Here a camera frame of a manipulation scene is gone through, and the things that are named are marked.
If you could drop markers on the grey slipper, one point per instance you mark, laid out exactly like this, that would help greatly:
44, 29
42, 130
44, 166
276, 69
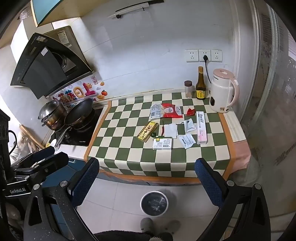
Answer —
146, 224

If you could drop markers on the white wall socket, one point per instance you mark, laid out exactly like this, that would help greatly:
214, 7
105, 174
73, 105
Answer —
192, 55
201, 52
216, 55

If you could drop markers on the white printed plastic packet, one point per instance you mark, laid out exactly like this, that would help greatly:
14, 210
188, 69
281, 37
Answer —
156, 111

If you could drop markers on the dark cooking pot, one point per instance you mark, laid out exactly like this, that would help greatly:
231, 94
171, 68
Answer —
85, 122

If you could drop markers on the white pink long box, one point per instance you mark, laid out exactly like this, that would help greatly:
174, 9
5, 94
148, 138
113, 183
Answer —
201, 128

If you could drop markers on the teal wall cabinet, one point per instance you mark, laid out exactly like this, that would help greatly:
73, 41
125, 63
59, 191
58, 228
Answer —
69, 9

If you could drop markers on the black stove top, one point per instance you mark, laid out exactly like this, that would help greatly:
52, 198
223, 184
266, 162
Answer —
92, 136

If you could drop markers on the yellow flat box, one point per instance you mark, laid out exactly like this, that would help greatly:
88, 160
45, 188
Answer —
147, 131

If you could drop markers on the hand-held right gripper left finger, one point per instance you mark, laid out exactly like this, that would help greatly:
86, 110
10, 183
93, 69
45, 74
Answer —
86, 177

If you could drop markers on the white round trash bin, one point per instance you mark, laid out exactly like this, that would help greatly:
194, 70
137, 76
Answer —
154, 204

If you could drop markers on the white pink electric kettle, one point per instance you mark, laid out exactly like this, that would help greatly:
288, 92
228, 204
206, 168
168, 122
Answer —
222, 92

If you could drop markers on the black frying pan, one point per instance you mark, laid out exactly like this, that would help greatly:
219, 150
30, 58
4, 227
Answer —
79, 110

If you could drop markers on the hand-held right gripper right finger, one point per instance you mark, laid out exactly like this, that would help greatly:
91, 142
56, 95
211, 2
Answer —
208, 180

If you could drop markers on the green checkered table mat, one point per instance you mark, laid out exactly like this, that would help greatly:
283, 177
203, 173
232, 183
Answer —
129, 150

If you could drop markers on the white tissue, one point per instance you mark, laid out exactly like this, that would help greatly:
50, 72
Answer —
171, 131

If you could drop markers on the dark glass sauce bottle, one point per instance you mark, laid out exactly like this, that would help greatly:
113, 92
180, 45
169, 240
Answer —
200, 90

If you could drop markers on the red chili pepper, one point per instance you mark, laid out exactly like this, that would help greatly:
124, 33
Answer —
162, 128

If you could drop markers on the wooden rolling pin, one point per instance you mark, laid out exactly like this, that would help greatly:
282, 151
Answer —
32, 136

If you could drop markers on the white sachet with text print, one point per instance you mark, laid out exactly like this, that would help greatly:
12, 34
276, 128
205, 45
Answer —
186, 141

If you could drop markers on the steel pot with lid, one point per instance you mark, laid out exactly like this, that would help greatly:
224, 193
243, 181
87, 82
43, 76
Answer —
52, 111

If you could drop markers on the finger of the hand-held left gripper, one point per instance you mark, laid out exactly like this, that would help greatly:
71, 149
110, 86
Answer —
44, 151
55, 162

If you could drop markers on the glass spice jar brown lid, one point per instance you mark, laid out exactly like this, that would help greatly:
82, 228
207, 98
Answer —
188, 90

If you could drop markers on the white sachet with dark print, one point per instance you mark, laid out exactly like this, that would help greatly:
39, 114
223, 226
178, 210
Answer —
190, 125

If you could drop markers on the black range hood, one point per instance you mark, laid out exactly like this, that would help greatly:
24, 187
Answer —
41, 69

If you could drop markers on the white green medicine box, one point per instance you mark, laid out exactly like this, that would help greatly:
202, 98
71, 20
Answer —
162, 143

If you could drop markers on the red snack packet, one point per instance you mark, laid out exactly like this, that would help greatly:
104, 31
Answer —
170, 110

